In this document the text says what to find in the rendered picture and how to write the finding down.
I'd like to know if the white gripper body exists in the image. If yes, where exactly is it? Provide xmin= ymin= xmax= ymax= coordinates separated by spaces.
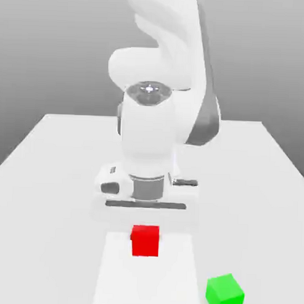
xmin=88 ymin=192 xmax=203 ymax=229

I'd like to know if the small red cube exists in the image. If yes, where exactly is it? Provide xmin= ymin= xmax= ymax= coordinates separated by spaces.
xmin=129 ymin=224 xmax=160 ymax=258

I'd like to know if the small green cube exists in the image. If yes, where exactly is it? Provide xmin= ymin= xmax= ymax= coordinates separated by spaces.
xmin=205 ymin=273 xmax=247 ymax=304

